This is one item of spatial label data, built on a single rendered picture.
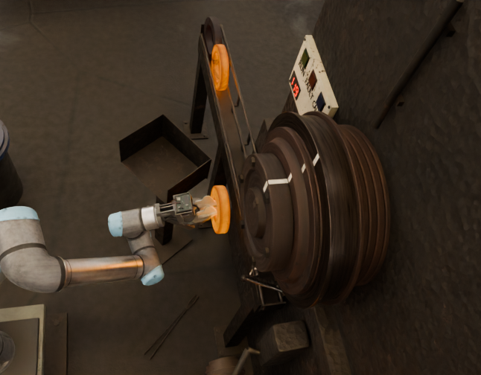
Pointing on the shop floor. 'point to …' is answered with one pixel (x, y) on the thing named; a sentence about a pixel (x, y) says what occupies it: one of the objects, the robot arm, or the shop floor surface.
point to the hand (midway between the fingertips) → (220, 206)
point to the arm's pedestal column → (56, 344)
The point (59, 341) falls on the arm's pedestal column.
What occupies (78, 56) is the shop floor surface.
